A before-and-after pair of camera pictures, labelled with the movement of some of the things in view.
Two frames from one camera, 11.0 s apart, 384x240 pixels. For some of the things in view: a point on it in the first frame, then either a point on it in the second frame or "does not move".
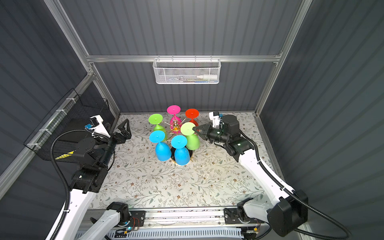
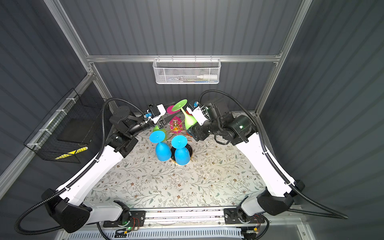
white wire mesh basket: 187,70 does not move
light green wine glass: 193,140 -> 189,121
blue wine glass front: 181,155 does not move
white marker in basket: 206,76 does not move
